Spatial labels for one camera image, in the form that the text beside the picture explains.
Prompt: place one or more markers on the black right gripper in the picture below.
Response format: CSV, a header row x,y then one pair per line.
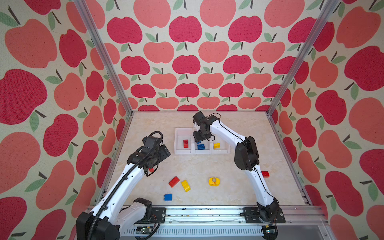
x,y
196,137

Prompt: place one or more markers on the left aluminium corner post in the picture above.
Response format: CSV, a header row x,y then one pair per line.
x,y
90,24

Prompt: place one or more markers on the right aluminium corner post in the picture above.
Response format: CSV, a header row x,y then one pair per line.
x,y
319,24

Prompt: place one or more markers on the blue lego front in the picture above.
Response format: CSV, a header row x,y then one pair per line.
x,y
168,197

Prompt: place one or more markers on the middle white plastic bin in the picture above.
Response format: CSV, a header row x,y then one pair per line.
x,y
202,152

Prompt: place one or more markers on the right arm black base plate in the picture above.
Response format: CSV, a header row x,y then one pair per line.
x,y
253,216

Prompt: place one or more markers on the round yellow lego piece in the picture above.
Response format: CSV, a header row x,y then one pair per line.
x,y
214,182

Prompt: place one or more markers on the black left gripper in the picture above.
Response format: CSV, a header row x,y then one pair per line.
x,y
164,152

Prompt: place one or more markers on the white plastic bin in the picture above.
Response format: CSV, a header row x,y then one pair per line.
x,y
180,135
202,152
224,149

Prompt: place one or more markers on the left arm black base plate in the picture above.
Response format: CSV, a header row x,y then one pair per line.
x,y
156,215

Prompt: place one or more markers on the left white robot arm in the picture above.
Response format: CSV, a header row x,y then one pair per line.
x,y
107,220

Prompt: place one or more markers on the right white plastic bin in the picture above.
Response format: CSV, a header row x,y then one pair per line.
x,y
224,149

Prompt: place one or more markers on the aluminium corner post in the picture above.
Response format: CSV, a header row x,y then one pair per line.
x,y
319,24
90,24

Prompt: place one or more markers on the aluminium front rail frame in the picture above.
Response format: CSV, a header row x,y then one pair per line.
x,y
226,223

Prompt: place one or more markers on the left white plastic bin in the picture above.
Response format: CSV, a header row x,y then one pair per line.
x,y
180,135

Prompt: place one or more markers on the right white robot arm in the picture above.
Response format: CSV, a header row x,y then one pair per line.
x,y
246,159

